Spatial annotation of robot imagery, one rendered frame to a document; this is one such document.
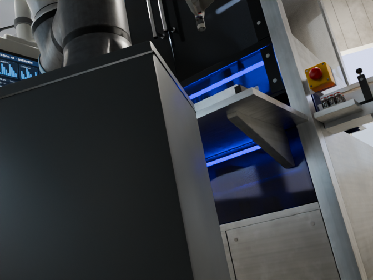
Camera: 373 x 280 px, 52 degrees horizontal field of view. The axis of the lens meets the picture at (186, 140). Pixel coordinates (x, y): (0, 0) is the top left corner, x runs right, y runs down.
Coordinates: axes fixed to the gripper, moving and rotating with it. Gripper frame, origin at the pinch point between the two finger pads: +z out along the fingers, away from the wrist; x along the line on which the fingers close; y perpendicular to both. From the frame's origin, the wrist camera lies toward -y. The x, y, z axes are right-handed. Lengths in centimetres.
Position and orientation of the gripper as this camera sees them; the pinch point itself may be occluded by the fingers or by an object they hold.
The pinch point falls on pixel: (196, 14)
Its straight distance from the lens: 109.2
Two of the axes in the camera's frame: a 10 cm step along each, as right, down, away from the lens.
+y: 7.8, -3.2, -5.4
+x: 5.9, 1.0, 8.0
